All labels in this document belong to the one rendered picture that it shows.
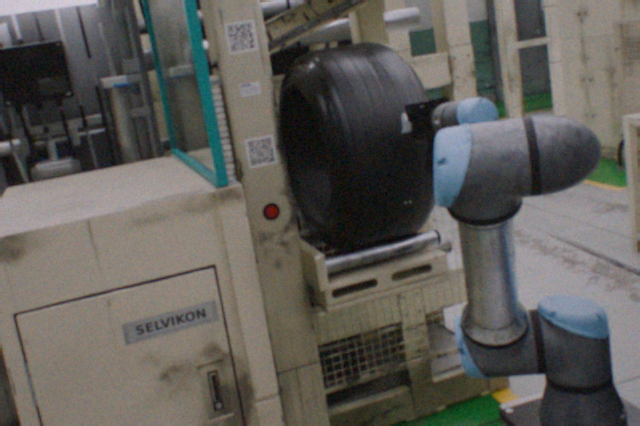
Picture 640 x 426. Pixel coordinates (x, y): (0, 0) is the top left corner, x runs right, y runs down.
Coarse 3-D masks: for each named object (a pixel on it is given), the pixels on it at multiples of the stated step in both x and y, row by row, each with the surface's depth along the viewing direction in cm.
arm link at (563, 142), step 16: (544, 128) 98; (560, 128) 98; (576, 128) 99; (544, 144) 97; (560, 144) 97; (576, 144) 98; (592, 144) 100; (544, 160) 97; (560, 160) 97; (576, 160) 98; (592, 160) 100; (544, 176) 98; (560, 176) 98; (576, 176) 99; (544, 192) 100
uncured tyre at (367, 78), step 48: (336, 48) 188; (384, 48) 186; (288, 96) 201; (336, 96) 172; (384, 96) 173; (288, 144) 212; (336, 144) 171; (384, 144) 171; (336, 192) 175; (384, 192) 173; (432, 192) 180; (336, 240) 187; (384, 240) 189
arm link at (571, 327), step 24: (552, 312) 123; (576, 312) 123; (600, 312) 123; (552, 336) 123; (576, 336) 121; (600, 336) 121; (552, 360) 123; (576, 360) 122; (600, 360) 122; (576, 384) 123
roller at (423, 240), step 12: (396, 240) 190; (408, 240) 190; (420, 240) 190; (432, 240) 191; (348, 252) 186; (360, 252) 186; (372, 252) 186; (384, 252) 187; (396, 252) 188; (408, 252) 191; (336, 264) 183; (348, 264) 184; (360, 264) 186
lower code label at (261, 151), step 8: (264, 136) 181; (272, 136) 181; (248, 144) 180; (256, 144) 180; (264, 144) 181; (272, 144) 182; (248, 152) 180; (256, 152) 180; (264, 152) 181; (272, 152) 182; (256, 160) 181; (264, 160) 181; (272, 160) 182
